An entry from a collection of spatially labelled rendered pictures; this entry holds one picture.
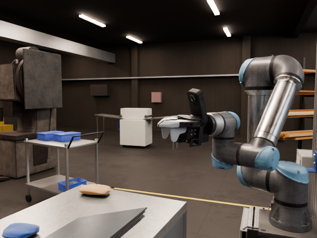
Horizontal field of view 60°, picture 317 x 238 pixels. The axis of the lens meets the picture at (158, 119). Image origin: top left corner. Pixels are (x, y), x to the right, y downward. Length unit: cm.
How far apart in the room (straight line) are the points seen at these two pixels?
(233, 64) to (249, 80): 1056
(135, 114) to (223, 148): 739
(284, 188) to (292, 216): 10
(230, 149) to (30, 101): 483
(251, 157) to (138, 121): 732
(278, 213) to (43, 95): 500
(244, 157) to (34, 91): 493
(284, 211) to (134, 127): 724
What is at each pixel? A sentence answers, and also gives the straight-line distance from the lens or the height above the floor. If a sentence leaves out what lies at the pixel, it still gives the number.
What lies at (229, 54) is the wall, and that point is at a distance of 1178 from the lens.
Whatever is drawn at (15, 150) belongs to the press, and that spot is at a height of 55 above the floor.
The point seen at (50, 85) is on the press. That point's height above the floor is 175.
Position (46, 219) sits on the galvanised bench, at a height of 105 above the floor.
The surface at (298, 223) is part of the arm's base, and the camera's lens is 117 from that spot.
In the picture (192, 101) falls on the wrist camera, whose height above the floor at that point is 151.
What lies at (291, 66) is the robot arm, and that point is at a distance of 109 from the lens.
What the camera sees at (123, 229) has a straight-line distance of 104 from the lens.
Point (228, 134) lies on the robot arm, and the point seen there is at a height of 140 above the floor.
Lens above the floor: 152
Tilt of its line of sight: 5 degrees down
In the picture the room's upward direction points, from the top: straight up
